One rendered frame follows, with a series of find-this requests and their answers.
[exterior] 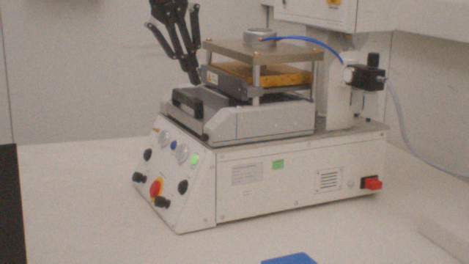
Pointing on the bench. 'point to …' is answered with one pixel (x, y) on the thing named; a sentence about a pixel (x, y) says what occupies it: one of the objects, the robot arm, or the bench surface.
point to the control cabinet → (334, 119)
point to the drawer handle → (179, 96)
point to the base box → (281, 177)
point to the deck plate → (287, 138)
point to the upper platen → (270, 75)
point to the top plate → (266, 48)
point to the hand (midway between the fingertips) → (191, 70)
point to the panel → (170, 170)
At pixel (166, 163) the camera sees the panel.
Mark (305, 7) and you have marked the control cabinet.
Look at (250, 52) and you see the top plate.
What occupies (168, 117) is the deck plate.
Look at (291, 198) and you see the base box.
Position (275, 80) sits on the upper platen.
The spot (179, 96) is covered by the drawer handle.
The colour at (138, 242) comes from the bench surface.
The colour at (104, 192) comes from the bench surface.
